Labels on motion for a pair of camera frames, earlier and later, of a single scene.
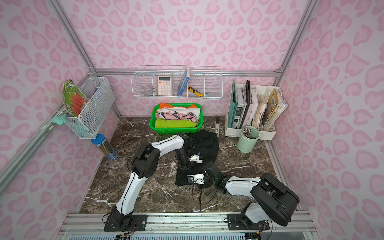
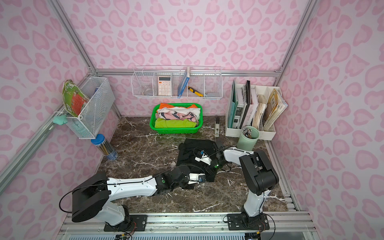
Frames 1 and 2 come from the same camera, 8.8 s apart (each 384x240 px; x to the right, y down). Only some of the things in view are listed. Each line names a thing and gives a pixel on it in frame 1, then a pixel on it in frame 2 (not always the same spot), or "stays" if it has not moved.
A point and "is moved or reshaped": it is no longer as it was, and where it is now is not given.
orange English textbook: [277, 106] stays
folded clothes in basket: [169, 116] stays
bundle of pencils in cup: [247, 132] stays
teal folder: [234, 106] stays
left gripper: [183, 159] → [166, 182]
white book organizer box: [252, 105] stays
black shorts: [203, 152] is moved or reshaped
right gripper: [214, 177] → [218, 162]
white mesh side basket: [99, 91] stays
